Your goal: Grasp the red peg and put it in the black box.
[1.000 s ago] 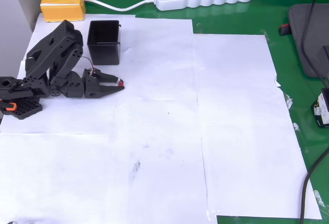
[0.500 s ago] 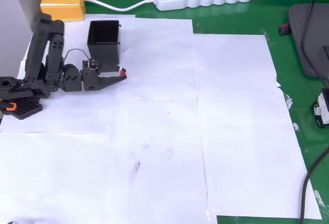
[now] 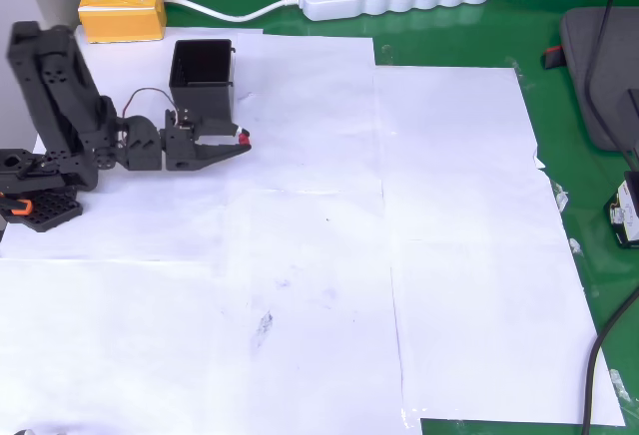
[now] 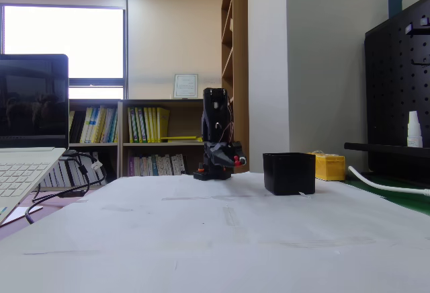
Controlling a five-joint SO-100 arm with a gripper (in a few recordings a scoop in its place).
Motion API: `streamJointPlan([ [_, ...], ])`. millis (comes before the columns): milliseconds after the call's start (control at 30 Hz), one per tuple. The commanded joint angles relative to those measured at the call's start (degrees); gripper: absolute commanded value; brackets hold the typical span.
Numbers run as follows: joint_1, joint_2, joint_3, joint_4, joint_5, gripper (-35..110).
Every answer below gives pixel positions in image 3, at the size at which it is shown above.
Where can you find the small red pawn piece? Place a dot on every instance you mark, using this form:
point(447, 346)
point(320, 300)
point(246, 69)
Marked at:
point(244, 140)

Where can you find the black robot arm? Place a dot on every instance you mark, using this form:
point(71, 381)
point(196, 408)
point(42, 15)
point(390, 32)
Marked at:
point(55, 81)

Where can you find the black square container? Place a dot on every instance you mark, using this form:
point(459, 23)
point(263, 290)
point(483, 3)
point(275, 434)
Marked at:
point(199, 98)

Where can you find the yellow cardboard box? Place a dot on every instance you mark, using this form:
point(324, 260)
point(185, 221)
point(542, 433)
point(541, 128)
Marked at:
point(122, 13)

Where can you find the white paper sheet cover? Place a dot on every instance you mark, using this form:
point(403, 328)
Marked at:
point(299, 255)

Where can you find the orange black clamp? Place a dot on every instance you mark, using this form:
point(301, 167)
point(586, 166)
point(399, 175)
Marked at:
point(20, 204)

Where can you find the green desk mat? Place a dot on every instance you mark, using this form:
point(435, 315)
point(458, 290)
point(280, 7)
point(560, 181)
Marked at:
point(449, 41)

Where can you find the grey laptop sleeve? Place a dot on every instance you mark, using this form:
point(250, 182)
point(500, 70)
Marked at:
point(614, 106)

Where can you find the black and white device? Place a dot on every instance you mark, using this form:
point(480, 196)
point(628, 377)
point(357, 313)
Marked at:
point(626, 210)

